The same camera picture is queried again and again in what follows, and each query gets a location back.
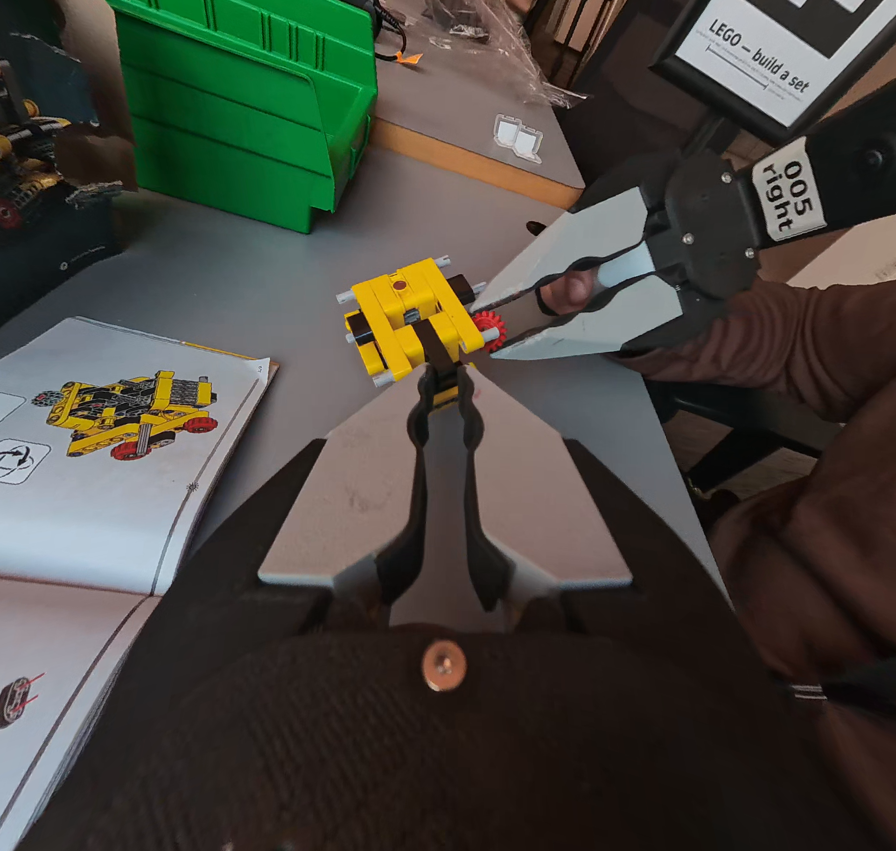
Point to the person's right hand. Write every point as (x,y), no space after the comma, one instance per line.
(570,292)

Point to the lego instruction booklet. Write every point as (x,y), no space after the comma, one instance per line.
(105,515)

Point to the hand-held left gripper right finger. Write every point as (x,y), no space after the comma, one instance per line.
(546,508)

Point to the clear plastic bags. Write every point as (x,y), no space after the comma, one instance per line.
(490,18)

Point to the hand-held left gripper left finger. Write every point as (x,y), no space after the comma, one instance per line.
(350,508)

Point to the small clear plastic case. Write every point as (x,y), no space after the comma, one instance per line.
(518,138)

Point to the black chair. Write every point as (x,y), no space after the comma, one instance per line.
(742,417)

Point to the black framed tag sign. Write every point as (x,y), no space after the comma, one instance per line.
(756,60)

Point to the person's right forearm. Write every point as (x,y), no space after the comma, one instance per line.
(791,347)

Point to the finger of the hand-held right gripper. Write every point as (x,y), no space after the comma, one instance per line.
(588,235)
(602,329)

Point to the dark lego box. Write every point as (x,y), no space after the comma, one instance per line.
(49,263)

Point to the yellow lego bulldozer model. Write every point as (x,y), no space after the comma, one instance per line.
(392,305)

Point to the red lego gear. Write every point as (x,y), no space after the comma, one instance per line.
(488,326)

